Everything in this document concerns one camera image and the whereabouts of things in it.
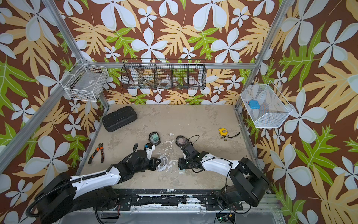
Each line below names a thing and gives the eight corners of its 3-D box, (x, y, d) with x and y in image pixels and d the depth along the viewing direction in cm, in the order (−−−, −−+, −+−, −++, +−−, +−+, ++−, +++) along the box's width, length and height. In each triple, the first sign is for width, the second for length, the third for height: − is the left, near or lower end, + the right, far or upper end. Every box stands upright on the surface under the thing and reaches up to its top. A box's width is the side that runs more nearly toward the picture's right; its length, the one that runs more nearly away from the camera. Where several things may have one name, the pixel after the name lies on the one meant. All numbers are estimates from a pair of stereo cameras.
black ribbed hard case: (109, 135, 104) (105, 130, 99) (103, 123, 111) (99, 117, 106) (140, 119, 114) (138, 113, 109) (133, 109, 121) (131, 103, 116)
